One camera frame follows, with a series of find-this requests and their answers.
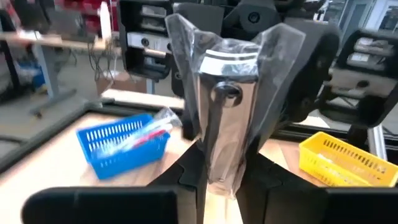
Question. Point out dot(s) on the clear bag with black tool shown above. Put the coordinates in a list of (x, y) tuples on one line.
[(230, 124)]

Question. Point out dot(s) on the white bottle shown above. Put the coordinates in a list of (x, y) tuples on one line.
[(105, 21)]

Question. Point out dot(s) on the red white item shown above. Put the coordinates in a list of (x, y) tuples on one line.
[(152, 137)]

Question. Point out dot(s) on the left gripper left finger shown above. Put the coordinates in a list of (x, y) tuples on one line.
[(109, 205)]

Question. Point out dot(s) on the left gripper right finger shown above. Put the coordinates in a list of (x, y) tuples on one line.
[(311, 205)]

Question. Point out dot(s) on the aluminium extrusion bar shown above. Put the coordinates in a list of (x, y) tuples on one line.
[(377, 143)]

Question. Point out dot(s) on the wooden desk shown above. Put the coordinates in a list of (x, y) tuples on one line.
[(46, 40)]

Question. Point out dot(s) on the cardboard box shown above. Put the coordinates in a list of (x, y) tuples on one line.
[(121, 82)]

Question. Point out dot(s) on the blue plastic basket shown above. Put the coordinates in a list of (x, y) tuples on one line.
[(124, 161)]

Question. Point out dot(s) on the yellow plastic basket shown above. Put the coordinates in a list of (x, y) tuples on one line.
[(348, 165)]

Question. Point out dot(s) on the blue storage bin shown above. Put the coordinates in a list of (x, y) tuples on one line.
[(31, 74)]

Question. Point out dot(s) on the blue-bristle toothbrush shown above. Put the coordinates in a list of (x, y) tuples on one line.
[(146, 130)]

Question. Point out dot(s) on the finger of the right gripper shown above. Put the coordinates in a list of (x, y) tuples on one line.
[(320, 46), (202, 18)]

